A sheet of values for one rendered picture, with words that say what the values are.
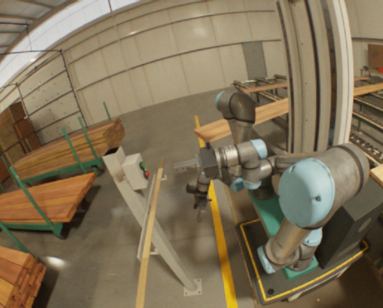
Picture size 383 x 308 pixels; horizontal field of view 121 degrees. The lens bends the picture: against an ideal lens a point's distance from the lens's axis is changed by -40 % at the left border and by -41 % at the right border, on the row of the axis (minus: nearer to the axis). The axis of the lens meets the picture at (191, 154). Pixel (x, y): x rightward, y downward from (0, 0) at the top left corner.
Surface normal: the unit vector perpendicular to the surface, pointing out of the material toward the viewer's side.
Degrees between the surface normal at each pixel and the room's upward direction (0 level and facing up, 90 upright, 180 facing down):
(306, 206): 82
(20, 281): 90
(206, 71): 89
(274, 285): 0
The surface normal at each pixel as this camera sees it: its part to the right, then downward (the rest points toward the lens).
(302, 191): -0.97, 0.18
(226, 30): 0.07, 0.47
